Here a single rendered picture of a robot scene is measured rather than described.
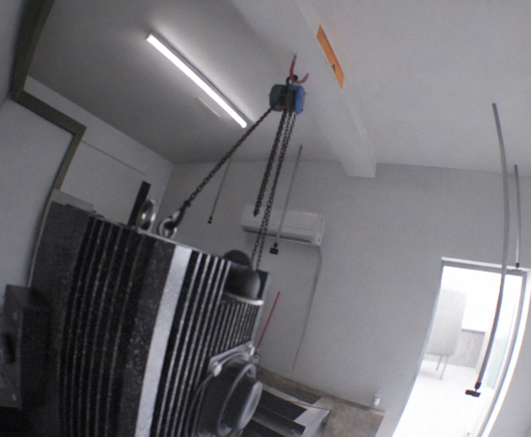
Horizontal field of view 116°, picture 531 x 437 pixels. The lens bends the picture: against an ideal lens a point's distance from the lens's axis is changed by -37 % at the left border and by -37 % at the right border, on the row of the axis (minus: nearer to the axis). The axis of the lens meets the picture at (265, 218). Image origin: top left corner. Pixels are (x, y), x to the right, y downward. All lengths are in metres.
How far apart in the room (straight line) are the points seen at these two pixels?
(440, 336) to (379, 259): 4.42
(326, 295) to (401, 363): 0.92
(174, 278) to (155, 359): 0.13
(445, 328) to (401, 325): 4.27
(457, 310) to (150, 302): 6.52
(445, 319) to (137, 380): 6.36
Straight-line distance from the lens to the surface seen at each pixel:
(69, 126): 3.72
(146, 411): 0.47
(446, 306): 6.51
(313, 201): 2.68
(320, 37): 1.48
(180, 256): 0.37
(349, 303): 2.37
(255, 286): 0.71
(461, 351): 9.22
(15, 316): 0.61
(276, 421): 1.82
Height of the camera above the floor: 1.61
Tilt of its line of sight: 11 degrees up
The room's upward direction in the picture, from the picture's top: 15 degrees clockwise
